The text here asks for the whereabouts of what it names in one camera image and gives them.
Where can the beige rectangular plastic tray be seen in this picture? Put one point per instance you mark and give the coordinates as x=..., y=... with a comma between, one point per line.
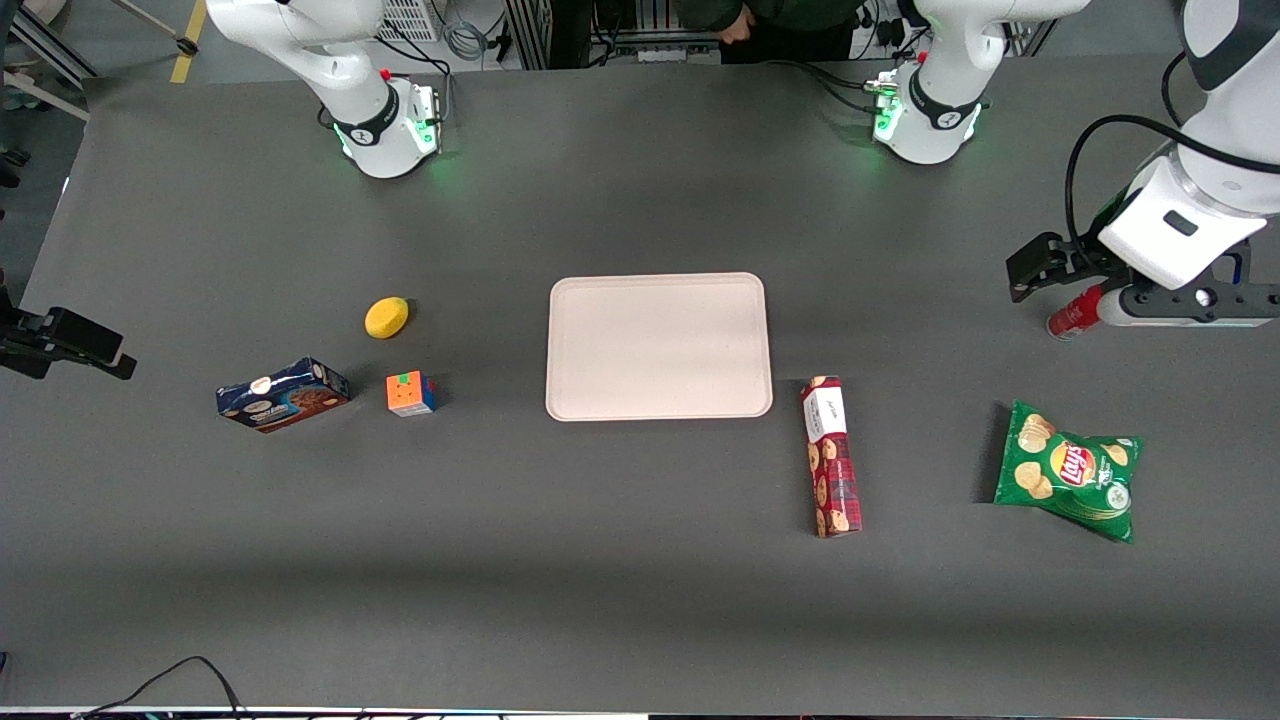
x=655, y=345

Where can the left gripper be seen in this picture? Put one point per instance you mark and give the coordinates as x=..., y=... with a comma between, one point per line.
x=1084, y=257

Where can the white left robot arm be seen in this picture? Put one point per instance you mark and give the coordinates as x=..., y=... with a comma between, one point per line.
x=940, y=110

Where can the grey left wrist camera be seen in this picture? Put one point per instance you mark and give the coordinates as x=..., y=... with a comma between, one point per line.
x=1200, y=300

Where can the long red cookie box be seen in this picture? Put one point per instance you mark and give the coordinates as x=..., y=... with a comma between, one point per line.
x=832, y=460

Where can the yellow lemon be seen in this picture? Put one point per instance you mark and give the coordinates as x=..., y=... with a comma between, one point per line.
x=386, y=318

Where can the person's bare hand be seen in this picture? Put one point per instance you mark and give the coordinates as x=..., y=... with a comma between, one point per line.
x=735, y=27

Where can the white perforated box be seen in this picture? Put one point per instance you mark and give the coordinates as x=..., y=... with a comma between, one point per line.
x=410, y=18

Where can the blue cookie box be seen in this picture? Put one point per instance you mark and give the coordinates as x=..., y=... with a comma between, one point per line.
x=285, y=396

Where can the red plastic bottle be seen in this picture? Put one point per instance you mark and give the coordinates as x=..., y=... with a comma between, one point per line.
x=1072, y=315

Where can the colourful puzzle cube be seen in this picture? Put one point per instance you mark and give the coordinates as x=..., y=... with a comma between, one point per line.
x=408, y=394

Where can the white power strip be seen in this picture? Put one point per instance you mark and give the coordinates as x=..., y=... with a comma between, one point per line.
x=663, y=53

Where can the person in dark jacket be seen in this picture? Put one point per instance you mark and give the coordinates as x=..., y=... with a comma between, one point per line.
x=800, y=25

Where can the green Lay's chips bag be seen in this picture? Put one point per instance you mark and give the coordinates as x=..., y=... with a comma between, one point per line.
x=1070, y=470

